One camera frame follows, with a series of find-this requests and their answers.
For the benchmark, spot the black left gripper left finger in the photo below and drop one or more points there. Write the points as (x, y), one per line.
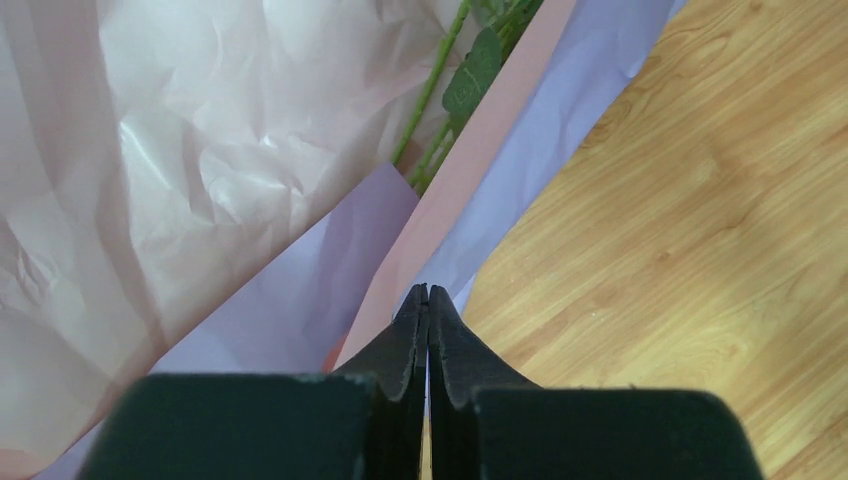
(362, 421)

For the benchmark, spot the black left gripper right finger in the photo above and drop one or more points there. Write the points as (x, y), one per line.
(488, 421)

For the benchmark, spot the purple wrapping paper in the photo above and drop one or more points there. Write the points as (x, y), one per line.
(325, 295)

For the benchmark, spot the pink flower bunch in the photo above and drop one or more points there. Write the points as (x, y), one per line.
(502, 24)

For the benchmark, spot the white inner tissue paper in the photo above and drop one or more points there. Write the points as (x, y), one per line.
(154, 156)

